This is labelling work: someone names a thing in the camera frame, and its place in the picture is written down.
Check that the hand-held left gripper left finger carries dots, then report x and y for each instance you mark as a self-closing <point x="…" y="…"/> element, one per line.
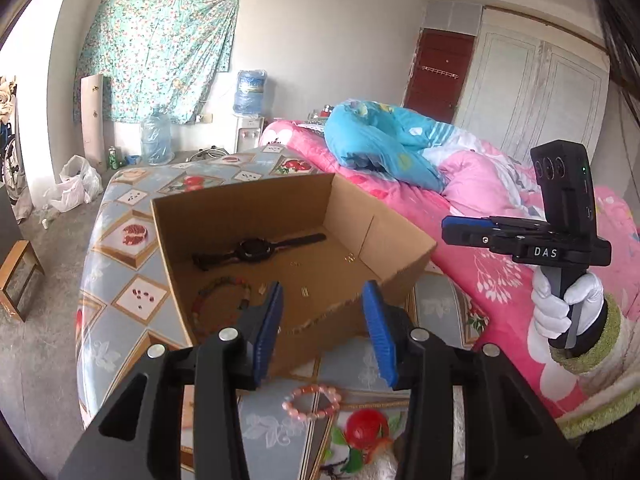
<point x="267" y="330"/>

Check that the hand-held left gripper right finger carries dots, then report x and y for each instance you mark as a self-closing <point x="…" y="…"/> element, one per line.
<point x="380" y="335"/>

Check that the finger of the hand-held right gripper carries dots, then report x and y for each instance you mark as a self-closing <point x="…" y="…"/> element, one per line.
<point x="465" y="235"/>
<point x="467" y="221"/>

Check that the brown cardboard box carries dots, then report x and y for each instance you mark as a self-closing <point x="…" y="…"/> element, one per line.
<point x="215" y="220"/>

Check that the person's right forearm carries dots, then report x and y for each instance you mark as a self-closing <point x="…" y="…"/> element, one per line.
<point x="607" y="340"/>

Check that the person's right hand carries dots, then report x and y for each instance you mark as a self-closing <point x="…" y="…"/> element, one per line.
<point x="542" y="310"/>

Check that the pink floral blanket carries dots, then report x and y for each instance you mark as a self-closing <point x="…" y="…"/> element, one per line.
<point x="475" y="270"/>

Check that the black wrist watch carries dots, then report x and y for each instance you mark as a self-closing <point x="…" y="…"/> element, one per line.
<point x="250" y="249"/>

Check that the white striped cloth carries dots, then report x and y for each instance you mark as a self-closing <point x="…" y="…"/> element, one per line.
<point x="450" y="137"/>

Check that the white wardrobe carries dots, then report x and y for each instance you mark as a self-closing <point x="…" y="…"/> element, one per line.
<point x="535" y="85"/>

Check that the blue printed quilt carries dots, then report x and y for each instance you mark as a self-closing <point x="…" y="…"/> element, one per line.
<point x="370" y="140"/>

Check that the white fluffy cloth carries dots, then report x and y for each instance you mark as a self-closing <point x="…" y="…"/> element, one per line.
<point x="382" y="466"/>

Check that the dark red door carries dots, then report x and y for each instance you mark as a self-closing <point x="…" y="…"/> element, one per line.
<point x="440" y="75"/>

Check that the white hook rack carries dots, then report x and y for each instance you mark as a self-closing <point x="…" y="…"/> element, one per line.
<point x="440" y="71"/>

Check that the fruit printed tablecloth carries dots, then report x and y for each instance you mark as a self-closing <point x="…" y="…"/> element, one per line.
<point x="125" y="200"/>

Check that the white water dispenser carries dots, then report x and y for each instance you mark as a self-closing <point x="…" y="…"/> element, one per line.
<point x="249" y="135"/>

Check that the clear empty water jug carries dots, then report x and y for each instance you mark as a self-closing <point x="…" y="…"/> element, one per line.
<point x="157" y="137"/>

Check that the green bottle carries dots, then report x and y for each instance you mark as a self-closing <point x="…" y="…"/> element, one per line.
<point x="114" y="159"/>

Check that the blue water jug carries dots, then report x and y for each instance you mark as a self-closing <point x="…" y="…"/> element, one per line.
<point x="250" y="92"/>

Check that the white plastic bag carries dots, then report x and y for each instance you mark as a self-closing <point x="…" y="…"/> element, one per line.
<point x="75" y="185"/>

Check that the wooden stool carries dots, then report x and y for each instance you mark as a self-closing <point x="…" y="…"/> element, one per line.
<point x="20" y="260"/>

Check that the white board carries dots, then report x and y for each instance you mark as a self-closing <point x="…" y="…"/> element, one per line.
<point x="95" y="120"/>

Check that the dark flat panel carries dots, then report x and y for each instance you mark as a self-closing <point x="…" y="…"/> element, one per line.
<point x="9" y="225"/>

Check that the floral hanging cloth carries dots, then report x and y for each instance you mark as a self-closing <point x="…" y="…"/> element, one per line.
<point x="150" y="50"/>

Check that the pile of clutter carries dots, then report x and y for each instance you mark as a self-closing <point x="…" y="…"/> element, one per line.
<point x="10" y="150"/>

